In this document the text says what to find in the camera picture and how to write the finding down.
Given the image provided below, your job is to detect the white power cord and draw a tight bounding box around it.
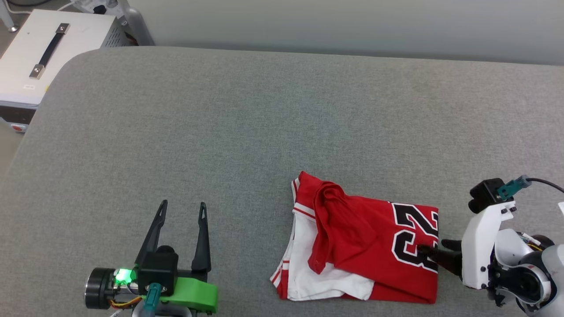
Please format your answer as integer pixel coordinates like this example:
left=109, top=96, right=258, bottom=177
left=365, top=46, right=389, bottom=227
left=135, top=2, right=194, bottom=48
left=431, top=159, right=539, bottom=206
left=6, top=0, right=76, bottom=15

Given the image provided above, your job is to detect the red white basketball jersey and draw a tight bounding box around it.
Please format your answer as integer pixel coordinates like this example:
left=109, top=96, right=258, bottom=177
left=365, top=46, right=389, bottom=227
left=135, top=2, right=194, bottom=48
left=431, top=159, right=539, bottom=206
left=269, top=170, right=440, bottom=306

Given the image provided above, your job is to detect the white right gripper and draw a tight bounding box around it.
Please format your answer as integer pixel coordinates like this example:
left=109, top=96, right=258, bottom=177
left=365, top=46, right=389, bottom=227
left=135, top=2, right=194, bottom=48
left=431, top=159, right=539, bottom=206
left=416, top=200, right=517, bottom=291

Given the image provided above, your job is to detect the white power strip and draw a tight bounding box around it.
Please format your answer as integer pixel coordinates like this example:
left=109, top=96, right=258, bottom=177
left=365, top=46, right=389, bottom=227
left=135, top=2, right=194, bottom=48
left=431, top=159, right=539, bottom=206
left=72, top=0, right=129, bottom=19

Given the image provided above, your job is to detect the black right camera cable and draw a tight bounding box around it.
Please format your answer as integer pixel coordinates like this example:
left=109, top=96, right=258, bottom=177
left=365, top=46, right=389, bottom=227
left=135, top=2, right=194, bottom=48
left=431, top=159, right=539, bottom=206
left=526, top=177, right=564, bottom=195

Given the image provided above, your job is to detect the grey curved furniture leg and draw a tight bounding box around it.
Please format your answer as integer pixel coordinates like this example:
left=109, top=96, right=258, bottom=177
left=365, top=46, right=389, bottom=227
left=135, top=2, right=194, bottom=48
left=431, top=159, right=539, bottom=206
left=115, top=0, right=156, bottom=47

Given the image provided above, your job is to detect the black box carry handle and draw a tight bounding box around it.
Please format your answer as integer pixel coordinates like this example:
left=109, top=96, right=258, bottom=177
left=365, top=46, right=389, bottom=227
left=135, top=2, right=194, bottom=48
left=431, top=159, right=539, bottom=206
left=29, top=23, right=71, bottom=80

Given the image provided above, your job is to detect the teal right camera connector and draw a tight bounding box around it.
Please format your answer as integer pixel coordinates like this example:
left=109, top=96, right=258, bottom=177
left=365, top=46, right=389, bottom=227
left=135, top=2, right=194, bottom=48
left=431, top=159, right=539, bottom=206
left=497, top=175, right=533, bottom=199

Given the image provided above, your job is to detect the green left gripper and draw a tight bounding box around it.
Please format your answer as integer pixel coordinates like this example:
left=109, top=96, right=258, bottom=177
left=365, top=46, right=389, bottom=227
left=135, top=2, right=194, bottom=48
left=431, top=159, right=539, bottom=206
left=85, top=199, right=219, bottom=316

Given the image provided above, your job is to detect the teal camera connector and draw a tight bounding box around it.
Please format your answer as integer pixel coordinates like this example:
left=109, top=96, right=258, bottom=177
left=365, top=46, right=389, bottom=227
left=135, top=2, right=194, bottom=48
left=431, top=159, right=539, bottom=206
left=497, top=175, right=533, bottom=199
left=145, top=283, right=163, bottom=317

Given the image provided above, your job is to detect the grey metal stand leg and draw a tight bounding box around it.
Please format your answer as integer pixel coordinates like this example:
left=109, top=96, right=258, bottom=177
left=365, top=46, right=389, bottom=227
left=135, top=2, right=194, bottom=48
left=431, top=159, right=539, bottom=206
left=0, top=0, right=19, bottom=33

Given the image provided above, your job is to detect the white metal equipment box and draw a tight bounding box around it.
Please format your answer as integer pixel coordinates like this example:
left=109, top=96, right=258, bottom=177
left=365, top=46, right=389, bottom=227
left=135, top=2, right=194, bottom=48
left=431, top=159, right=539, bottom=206
left=0, top=9, right=134, bottom=133

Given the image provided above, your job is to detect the teal left camera connector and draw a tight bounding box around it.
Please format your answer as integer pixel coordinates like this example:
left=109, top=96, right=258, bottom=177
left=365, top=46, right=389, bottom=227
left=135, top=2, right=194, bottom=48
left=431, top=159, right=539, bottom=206
left=145, top=283, right=163, bottom=317

